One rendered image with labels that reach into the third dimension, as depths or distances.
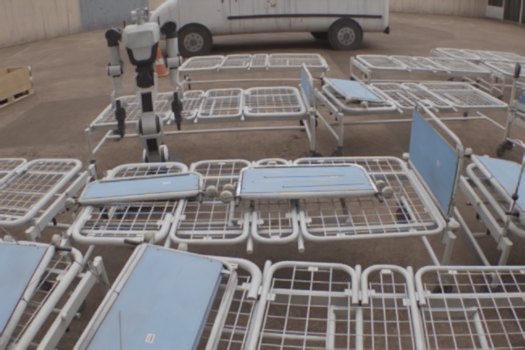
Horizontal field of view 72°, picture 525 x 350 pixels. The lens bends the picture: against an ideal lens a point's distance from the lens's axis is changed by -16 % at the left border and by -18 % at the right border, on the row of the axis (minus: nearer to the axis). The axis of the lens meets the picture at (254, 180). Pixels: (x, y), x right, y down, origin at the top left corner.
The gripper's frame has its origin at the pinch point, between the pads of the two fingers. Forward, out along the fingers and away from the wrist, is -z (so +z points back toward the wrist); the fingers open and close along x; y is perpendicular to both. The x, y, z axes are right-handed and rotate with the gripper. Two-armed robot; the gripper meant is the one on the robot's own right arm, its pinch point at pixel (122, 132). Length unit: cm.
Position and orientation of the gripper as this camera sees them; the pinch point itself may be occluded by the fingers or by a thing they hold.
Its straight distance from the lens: 326.8
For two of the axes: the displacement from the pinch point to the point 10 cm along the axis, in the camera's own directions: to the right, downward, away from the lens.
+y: 9.8, -1.2, 1.5
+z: -0.7, -9.6, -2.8
